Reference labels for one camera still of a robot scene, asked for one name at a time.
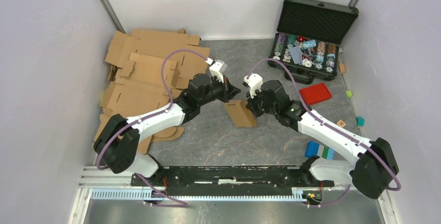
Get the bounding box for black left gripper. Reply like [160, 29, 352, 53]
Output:
[198, 74, 241, 107]

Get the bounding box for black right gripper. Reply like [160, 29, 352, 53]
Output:
[246, 86, 278, 118]

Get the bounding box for brown cardboard box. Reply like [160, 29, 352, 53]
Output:
[224, 100, 257, 128]

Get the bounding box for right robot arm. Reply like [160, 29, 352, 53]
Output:
[243, 74, 401, 200]

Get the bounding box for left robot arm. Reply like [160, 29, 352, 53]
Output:
[93, 74, 241, 186]

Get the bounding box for red flat box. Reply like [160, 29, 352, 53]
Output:
[300, 83, 332, 106]

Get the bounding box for blue block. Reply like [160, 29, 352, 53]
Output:
[305, 141, 334, 160]

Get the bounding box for wooden letter cube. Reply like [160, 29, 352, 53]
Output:
[336, 120, 346, 128]

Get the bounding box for black poker chip case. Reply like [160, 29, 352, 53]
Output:
[267, 0, 359, 84]

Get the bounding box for small orange wooden block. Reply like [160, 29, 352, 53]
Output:
[339, 63, 346, 74]

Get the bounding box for stack of flat cardboard boxes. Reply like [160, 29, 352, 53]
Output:
[95, 28, 210, 137]

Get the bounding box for teal cube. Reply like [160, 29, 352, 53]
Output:
[355, 116, 365, 127]

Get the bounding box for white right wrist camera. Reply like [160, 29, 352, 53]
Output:
[244, 73, 263, 98]

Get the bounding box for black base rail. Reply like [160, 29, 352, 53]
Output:
[147, 165, 334, 196]

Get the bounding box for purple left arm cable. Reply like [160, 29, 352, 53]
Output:
[95, 48, 213, 207]

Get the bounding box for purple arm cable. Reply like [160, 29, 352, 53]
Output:
[95, 48, 213, 207]
[247, 58, 402, 207]

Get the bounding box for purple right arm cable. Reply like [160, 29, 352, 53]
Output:
[247, 58, 402, 207]

